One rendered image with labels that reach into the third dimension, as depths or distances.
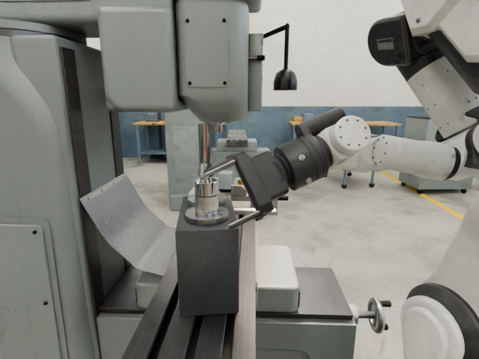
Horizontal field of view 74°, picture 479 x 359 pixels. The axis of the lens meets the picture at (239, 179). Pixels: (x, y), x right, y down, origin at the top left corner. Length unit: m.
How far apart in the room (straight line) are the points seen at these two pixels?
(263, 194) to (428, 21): 0.37
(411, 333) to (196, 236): 0.42
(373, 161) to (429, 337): 0.32
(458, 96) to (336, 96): 6.98
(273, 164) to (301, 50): 7.07
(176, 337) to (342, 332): 0.58
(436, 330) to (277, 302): 0.49
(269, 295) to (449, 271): 0.52
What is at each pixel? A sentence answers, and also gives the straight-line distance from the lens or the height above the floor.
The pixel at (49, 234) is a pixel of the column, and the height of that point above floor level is 1.02.
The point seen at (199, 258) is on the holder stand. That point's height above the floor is 1.08.
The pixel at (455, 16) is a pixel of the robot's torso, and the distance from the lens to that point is 0.58.
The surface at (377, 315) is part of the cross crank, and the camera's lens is 1.26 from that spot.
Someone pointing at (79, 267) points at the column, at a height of 0.91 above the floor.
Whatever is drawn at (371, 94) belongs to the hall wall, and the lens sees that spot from 7.92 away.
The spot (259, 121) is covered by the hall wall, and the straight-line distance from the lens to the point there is 7.47.
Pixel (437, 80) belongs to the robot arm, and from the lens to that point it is 0.75.
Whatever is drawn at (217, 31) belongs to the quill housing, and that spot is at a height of 1.54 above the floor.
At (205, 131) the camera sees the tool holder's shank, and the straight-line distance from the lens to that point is 0.61.
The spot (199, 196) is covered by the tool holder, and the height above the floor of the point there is 1.19.
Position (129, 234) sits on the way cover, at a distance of 1.07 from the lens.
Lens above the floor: 1.38
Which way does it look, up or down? 14 degrees down
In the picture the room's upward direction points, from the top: straight up
